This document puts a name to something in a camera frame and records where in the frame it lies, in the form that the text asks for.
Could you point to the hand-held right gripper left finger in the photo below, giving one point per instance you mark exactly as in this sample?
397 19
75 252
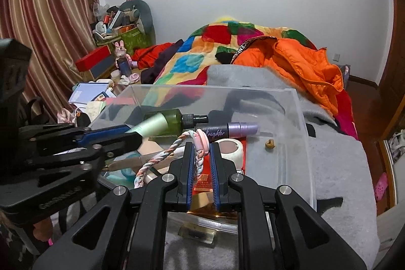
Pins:
189 176

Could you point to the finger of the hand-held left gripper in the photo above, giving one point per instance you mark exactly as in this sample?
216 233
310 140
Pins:
126 142
101 134

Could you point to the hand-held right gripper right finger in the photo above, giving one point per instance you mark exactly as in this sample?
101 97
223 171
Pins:
215 178

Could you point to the white tape roll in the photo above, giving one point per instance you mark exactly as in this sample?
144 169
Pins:
239 156

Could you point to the braided pink white hair band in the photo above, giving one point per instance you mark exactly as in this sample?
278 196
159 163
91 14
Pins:
158 159

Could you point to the clear plastic storage box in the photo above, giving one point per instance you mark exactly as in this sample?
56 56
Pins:
284 118

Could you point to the red packet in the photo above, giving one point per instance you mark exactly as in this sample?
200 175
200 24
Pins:
202 181

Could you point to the pale green paper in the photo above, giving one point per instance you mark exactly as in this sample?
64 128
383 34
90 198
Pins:
95 111

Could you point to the beige flat box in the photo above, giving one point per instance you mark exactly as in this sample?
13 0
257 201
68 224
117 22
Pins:
150 148

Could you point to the blue notebook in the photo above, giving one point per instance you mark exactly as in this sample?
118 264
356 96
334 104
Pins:
85 92

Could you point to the green pump bottle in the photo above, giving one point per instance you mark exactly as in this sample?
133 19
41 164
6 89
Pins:
174 121

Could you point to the purple spray bottle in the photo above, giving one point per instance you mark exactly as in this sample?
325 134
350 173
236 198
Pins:
243 128

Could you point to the amber rectangular bar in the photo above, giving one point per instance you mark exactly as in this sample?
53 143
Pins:
196 235

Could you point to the pink socks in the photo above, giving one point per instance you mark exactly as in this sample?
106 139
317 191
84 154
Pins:
129 78

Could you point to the small brown nugget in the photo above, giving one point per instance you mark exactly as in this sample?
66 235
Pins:
270 144

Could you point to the dark blue bottle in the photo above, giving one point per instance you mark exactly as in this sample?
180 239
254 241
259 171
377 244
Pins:
124 67

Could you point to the striped red gold curtain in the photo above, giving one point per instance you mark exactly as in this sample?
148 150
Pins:
47 20

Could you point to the red box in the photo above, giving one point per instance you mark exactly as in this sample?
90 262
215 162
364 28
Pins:
93 58

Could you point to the pink rabbit toy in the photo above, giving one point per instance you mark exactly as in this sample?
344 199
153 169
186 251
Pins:
120 51

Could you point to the dark purple garment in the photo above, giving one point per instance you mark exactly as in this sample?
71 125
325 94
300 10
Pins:
164 61

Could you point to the red orange garment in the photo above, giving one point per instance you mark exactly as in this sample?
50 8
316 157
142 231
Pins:
148 55

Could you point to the green gift bag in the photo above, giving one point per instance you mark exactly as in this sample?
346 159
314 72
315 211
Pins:
136 40

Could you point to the orange down jacket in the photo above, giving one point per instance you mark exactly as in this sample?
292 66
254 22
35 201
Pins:
300 67

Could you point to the colourful patchwork quilt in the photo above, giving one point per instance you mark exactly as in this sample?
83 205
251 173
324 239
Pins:
218 36

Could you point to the grey bag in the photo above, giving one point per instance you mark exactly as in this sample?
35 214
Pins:
345 77

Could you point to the pink clog shoe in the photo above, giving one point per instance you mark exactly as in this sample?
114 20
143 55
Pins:
380 187

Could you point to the white shoes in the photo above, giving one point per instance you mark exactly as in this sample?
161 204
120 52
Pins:
397 146

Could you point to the wooden wardrobe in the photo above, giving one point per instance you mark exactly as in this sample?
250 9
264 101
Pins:
397 67

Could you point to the white wall socket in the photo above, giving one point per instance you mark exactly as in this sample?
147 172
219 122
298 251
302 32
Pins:
336 57

